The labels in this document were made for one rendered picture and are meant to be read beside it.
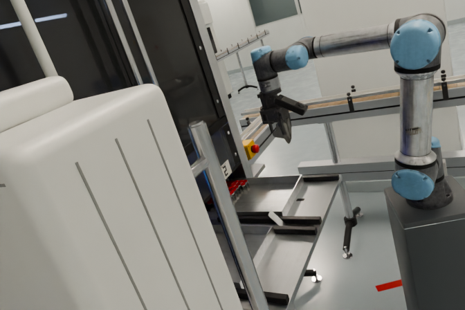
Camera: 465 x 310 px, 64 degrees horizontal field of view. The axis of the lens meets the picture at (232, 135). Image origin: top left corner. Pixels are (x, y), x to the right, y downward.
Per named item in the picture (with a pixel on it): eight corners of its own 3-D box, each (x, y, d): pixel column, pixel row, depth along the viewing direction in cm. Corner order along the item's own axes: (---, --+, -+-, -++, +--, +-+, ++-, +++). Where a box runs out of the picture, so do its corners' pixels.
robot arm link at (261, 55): (265, 48, 123) (244, 52, 129) (273, 79, 127) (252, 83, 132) (276, 42, 129) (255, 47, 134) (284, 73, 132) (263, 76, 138)
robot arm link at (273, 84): (281, 73, 134) (272, 79, 127) (284, 85, 135) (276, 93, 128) (262, 77, 137) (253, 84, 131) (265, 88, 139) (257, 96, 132)
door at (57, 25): (37, 263, 83) (-114, -8, 65) (160, 164, 120) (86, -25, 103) (39, 263, 83) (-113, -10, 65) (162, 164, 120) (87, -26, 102)
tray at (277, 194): (204, 219, 147) (201, 212, 146) (232, 185, 168) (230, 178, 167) (284, 219, 130) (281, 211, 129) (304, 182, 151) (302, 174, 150)
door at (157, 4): (162, 163, 121) (87, -26, 103) (222, 115, 155) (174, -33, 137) (163, 163, 120) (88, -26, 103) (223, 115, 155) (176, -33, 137)
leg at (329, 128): (343, 229, 246) (317, 122, 223) (346, 221, 253) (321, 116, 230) (357, 229, 241) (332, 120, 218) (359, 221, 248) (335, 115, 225)
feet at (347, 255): (340, 259, 231) (335, 241, 227) (353, 213, 271) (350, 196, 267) (353, 260, 227) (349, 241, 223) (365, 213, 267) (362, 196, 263)
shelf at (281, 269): (144, 297, 117) (141, 293, 116) (238, 183, 173) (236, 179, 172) (286, 320, 92) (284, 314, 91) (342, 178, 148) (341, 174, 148)
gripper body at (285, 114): (270, 118, 143) (262, 88, 139) (291, 115, 139) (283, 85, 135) (263, 126, 137) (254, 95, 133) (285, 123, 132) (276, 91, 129)
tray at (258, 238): (151, 281, 120) (147, 272, 119) (193, 231, 141) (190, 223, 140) (243, 293, 103) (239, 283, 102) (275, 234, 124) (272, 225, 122)
